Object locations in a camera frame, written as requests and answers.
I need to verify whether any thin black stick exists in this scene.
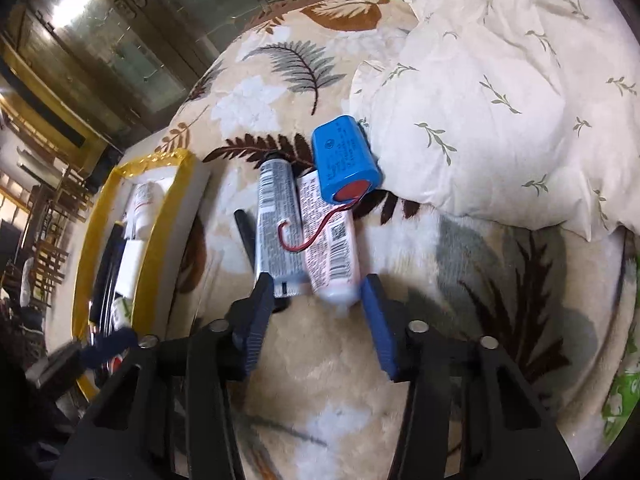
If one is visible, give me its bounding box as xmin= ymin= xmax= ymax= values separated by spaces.
xmin=233 ymin=209 xmax=259 ymax=273

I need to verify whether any wooden cabinet with glass doors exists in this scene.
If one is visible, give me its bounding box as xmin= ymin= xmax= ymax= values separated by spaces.
xmin=0 ymin=0 xmax=386 ymax=161

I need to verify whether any black pen with gold band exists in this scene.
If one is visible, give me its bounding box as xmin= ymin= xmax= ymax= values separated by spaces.
xmin=89 ymin=222 xmax=126 ymax=328

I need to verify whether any grey printed tube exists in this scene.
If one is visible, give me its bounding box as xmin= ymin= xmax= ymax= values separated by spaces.
xmin=254 ymin=157 xmax=304 ymax=297

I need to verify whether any pink and white tube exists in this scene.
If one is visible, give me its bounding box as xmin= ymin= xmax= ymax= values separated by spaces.
xmin=297 ymin=170 xmax=363 ymax=307

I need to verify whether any cream leaf print pillow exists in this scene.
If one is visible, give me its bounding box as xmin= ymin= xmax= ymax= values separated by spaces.
xmin=349 ymin=0 xmax=640 ymax=241

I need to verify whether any blue battery pack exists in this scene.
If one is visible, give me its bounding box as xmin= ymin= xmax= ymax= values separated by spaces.
xmin=277 ymin=114 xmax=384 ymax=254

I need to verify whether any green and cream patterned pillow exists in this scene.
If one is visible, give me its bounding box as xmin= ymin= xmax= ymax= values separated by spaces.
xmin=369 ymin=0 xmax=640 ymax=443

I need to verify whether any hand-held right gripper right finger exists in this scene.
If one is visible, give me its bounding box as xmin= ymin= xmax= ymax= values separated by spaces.
xmin=361 ymin=274 xmax=582 ymax=480

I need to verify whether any wooden chair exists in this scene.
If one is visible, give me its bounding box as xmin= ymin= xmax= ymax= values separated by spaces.
xmin=20 ymin=230 xmax=72 ymax=307

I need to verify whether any white box with yellow tape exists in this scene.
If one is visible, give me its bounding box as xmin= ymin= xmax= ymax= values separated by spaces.
xmin=71 ymin=148 xmax=212 ymax=402

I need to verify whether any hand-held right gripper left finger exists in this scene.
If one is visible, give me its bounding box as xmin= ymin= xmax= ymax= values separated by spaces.
xmin=52 ymin=273 xmax=277 ymax=480

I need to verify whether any small white and green bottle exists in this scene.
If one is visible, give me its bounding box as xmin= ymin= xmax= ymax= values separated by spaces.
xmin=111 ymin=297 xmax=135 ymax=332

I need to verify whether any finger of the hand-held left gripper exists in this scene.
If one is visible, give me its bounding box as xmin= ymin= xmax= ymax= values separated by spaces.
xmin=79 ymin=327 xmax=139 ymax=372

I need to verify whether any leaf printed fleece blanket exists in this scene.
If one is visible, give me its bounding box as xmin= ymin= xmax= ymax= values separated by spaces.
xmin=47 ymin=0 xmax=640 ymax=480

